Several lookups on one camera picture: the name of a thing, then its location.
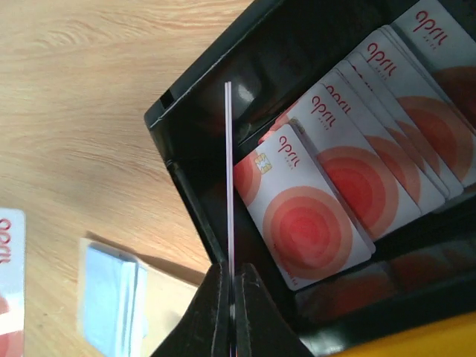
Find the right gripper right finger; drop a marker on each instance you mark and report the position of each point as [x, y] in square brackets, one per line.
[260, 328]

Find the red white credit card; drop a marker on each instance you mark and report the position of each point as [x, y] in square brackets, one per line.
[230, 212]
[12, 280]

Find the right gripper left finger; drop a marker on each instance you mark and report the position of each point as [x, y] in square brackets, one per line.
[203, 329]

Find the black bin with red cards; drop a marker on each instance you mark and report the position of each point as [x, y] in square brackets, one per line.
[421, 273]

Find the beige card holder wallet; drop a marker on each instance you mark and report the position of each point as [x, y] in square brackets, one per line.
[128, 303]

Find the yellow bin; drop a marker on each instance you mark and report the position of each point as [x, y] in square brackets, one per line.
[450, 337]

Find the stack of red white cards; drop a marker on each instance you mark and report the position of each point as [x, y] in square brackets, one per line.
[383, 138]

